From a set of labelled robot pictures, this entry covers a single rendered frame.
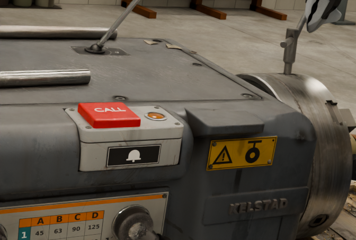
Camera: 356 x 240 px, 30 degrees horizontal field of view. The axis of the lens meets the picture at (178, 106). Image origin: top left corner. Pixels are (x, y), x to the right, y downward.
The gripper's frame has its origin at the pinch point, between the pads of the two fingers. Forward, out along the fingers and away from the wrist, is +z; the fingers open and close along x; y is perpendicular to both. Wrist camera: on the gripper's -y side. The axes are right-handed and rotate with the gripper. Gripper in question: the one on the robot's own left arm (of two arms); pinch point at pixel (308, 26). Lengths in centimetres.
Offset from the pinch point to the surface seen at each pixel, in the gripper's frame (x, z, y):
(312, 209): -34.9, 15.3, -14.9
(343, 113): -23.3, 4.2, -5.5
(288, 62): -12.4, 0.5, -12.6
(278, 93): -20.4, 1.6, -19.1
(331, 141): -29.3, 5.1, -12.0
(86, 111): -35, -7, -60
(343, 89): 282, 228, 339
